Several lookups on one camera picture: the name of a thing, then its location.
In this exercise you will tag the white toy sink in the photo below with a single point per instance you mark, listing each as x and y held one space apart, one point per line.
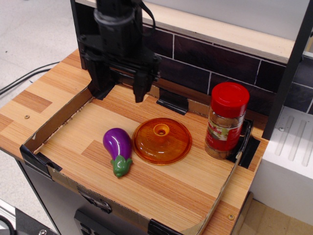
284 179

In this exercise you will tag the purple toy eggplant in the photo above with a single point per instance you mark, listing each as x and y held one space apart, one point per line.
118 144

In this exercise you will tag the basil bottle red lid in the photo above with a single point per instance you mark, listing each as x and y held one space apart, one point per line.
227 110

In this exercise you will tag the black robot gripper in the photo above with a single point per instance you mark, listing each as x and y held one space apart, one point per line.
119 45

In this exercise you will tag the black cabinet under table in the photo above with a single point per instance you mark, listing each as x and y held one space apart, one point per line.
76 211

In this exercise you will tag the orange glass pot lid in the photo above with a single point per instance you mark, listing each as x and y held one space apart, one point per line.
161 141

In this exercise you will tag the cardboard fence with black tape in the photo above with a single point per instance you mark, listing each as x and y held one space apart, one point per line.
197 195

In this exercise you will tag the dark brick backsplash shelf unit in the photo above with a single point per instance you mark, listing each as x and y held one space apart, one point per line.
198 53

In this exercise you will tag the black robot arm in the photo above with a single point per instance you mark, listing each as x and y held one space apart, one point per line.
116 11

